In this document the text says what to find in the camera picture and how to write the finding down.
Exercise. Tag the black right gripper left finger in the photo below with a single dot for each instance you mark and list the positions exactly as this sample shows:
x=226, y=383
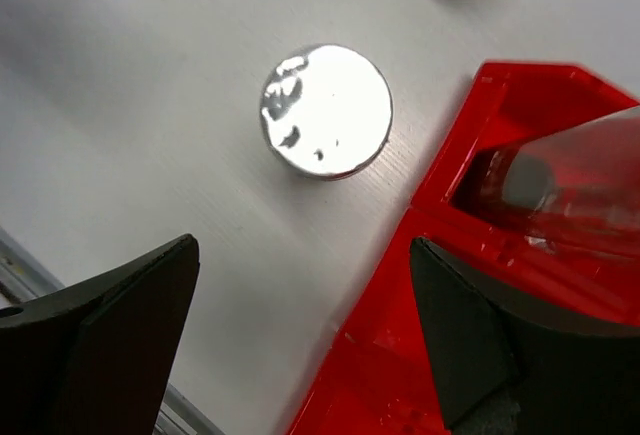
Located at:
x=100, y=350

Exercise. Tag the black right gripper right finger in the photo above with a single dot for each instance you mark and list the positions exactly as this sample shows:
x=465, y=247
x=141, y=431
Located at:
x=506, y=362

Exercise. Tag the dark-sauce glass bottle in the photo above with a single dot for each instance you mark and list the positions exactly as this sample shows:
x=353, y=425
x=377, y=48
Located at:
x=578, y=187

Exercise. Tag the blue-label spice shaker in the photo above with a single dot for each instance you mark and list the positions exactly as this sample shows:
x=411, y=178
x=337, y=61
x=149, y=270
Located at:
x=326, y=111

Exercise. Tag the red plastic divided tray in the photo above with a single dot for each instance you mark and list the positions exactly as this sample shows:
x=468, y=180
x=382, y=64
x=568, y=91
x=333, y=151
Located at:
x=376, y=377

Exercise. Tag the aluminium table frame rail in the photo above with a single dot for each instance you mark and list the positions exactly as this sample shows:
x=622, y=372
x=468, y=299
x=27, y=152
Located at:
x=75, y=345

